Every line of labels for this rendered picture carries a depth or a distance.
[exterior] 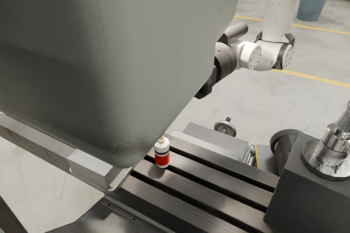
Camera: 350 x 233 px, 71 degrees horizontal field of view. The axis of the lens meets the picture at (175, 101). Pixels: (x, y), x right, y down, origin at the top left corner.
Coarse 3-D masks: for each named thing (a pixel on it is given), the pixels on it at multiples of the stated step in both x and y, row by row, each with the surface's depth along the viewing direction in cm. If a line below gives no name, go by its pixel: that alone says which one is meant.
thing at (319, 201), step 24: (312, 144) 48; (288, 168) 45; (312, 168) 44; (336, 168) 43; (288, 192) 47; (312, 192) 44; (336, 192) 41; (264, 216) 55; (288, 216) 51; (312, 216) 47; (336, 216) 44
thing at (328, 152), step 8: (320, 144) 44; (328, 144) 42; (336, 144) 41; (320, 152) 44; (328, 152) 42; (336, 152) 42; (344, 152) 41; (320, 160) 44; (328, 160) 43; (336, 160) 42; (344, 160) 43
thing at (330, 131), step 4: (328, 124) 43; (332, 124) 43; (328, 128) 42; (332, 128) 42; (328, 132) 42; (332, 132) 41; (336, 132) 41; (328, 136) 42; (332, 136) 41; (336, 136) 40; (340, 136) 40; (344, 136) 40; (348, 136) 40; (336, 140) 40; (340, 140) 40; (344, 140) 40; (348, 140) 40; (344, 144) 40; (348, 144) 40
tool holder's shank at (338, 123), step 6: (348, 102) 39; (348, 108) 38; (342, 114) 40; (348, 114) 39; (336, 120) 41; (342, 120) 40; (348, 120) 39; (336, 126) 41; (342, 126) 40; (348, 126) 39; (342, 132) 40; (348, 132) 40
